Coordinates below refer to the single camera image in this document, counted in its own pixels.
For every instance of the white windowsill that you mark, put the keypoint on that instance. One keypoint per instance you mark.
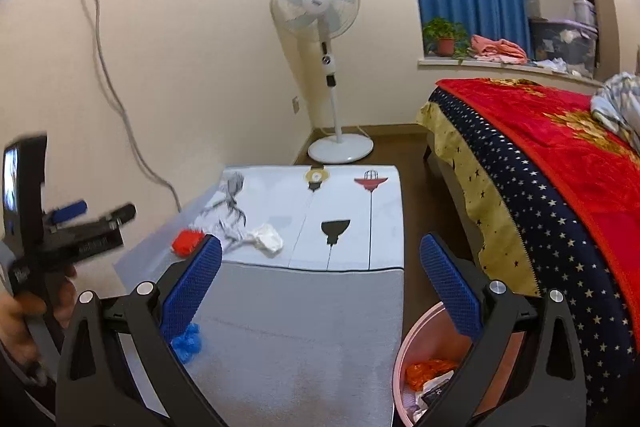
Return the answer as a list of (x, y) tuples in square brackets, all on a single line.
[(500, 69)]

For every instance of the star-print bedspread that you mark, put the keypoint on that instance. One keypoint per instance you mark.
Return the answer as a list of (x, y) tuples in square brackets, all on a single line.
[(540, 247)]

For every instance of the red patterned blanket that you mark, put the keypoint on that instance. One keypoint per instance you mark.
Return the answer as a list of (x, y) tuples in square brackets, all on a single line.
[(550, 167)]

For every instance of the orange plastic bag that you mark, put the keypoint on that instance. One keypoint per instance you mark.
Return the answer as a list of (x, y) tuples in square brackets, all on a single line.
[(430, 369)]

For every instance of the pink folded clothes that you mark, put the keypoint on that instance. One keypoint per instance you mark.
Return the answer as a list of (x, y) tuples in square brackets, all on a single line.
[(497, 52)]

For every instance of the person's left hand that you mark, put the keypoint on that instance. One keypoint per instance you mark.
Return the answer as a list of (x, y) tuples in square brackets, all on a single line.
[(20, 332)]

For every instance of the small white storage box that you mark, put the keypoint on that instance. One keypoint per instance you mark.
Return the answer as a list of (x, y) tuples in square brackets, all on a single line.
[(585, 13)]

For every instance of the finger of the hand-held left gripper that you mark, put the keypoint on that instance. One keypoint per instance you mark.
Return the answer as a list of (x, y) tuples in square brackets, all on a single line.
[(70, 211), (117, 214)]

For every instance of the grey cardboard box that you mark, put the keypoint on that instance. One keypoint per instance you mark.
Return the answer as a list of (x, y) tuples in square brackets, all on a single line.
[(547, 2)]

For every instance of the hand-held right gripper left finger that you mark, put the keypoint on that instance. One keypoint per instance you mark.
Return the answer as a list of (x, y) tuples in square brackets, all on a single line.
[(192, 292)]

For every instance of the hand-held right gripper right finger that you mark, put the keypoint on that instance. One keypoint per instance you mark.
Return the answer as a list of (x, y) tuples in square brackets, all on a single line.
[(450, 292)]

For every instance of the white cloth on sill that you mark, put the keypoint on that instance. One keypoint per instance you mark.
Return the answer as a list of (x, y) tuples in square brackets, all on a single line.
[(552, 65)]

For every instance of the potted green plant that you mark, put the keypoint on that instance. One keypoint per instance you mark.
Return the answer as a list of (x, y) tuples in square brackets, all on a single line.
[(445, 46)]

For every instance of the clear plastic storage box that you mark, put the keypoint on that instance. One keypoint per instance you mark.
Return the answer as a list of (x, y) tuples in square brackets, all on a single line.
[(555, 44)]

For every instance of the white tissue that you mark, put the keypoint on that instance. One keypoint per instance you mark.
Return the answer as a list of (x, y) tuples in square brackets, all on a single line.
[(265, 237)]

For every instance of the black pouch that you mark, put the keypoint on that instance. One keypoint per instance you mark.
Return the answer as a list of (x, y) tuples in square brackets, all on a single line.
[(433, 399)]

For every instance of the red wrapper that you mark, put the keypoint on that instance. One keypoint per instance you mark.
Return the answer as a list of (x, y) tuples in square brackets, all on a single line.
[(186, 242)]

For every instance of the grey printed tablecloth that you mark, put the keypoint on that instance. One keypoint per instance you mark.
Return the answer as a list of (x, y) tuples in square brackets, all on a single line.
[(300, 347)]

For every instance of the blue plastic bag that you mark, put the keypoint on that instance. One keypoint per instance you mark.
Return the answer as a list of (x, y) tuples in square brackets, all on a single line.
[(189, 344)]

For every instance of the pink plastic bin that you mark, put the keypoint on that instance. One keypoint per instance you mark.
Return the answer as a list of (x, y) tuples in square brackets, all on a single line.
[(404, 352)]

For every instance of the striped quilt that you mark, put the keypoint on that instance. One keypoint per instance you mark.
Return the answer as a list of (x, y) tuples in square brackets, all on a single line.
[(620, 107)]

